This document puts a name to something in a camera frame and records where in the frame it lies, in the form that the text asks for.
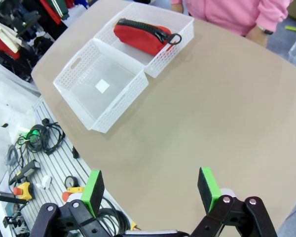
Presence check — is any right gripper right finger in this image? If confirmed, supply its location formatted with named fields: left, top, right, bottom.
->
left=191, top=166, right=278, bottom=237

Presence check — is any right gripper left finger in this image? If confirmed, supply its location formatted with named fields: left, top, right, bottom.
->
left=31, top=169, right=110, bottom=237

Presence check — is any red zip pouch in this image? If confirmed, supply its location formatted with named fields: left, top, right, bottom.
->
left=113, top=18, right=183, bottom=57

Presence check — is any pink sleeved left forearm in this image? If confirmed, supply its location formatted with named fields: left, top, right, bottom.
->
left=255, top=0, right=296, bottom=28

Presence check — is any person's left hand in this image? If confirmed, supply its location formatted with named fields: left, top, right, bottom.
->
left=245, top=24, right=268, bottom=47

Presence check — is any person's right hand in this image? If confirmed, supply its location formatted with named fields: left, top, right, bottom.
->
left=172, top=3, right=185, bottom=14

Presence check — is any yellow emergency stop button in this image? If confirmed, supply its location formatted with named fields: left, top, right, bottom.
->
left=13, top=181, right=35, bottom=200
left=62, top=187, right=86, bottom=202

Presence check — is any black tape roll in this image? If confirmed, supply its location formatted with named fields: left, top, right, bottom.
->
left=64, top=175, right=77, bottom=190

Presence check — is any white plastic clip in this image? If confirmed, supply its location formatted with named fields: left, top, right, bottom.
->
left=36, top=174, right=52, bottom=190

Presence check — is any black handheld controller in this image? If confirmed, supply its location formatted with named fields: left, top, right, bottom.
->
left=8, top=159, right=41, bottom=186

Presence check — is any white basket with bottom sticker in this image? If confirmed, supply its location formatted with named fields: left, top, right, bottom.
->
left=53, top=37, right=149, bottom=134

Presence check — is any green lit device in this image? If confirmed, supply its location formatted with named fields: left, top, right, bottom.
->
left=17, top=124, right=40, bottom=139

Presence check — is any white plastic cover sheet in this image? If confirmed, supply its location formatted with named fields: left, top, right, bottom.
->
left=0, top=59, right=41, bottom=146

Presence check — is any white perforated plastic basket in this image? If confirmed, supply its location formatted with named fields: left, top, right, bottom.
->
left=93, top=1, right=195, bottom=79

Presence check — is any wristwatch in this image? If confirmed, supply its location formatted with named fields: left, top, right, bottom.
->
left=257, top=24, right=274, bottom=36

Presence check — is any person in pink hoodie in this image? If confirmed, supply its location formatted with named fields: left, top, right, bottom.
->
left=170, top=0, right=296, bottom=38

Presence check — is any red green striped garment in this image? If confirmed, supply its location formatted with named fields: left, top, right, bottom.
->
left=38, top=0, right=70, bottom=25

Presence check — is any black coiled cable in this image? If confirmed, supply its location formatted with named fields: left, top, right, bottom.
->
left=98, top=197, right=131, bottom=234

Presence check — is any aluminium slotted base plate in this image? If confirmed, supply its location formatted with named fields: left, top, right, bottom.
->
left=14, top=96, right=139, bottom=237

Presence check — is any black cable bundle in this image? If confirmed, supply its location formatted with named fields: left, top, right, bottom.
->
left=16, top=118, right=66, bottom=156

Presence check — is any grey cable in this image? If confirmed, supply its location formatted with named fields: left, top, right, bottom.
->
left=4, top=144, right=21, bottom=166

